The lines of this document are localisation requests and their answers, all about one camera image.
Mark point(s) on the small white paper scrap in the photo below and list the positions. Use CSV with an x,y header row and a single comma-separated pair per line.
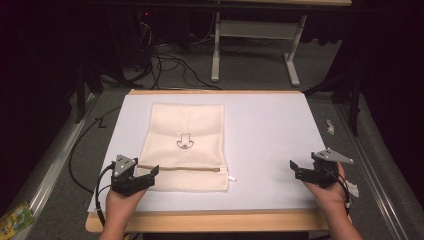
x,y
330,126

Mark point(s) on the cream zippered cloth bag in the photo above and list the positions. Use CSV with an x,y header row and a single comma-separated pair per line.
x,y
186,146

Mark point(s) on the black stand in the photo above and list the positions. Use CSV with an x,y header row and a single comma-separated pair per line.
x,y
87,83
346,96

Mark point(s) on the white table mat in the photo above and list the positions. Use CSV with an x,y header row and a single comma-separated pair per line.
x,y
266,150

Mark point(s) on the metal floor rail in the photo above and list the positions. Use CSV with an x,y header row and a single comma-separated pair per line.
x,y
50,170
370,166

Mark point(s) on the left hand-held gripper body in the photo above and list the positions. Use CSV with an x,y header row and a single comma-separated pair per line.
x,y
124,180

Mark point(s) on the green yellow packet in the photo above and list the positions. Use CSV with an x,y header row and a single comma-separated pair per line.
x,y
15,220

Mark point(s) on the white desk frame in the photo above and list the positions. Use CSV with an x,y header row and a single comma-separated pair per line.
x,y
256,29

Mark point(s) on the crumpled white paper scrap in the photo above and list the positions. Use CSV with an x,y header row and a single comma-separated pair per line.
x,y
353,189

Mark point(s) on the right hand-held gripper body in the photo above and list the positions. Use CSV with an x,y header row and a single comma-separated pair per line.
x,y
326,170

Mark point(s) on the person's right hand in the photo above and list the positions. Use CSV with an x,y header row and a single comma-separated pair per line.
x,y
330,195

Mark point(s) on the person's left hand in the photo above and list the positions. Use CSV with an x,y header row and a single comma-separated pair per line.
x,y
121,203

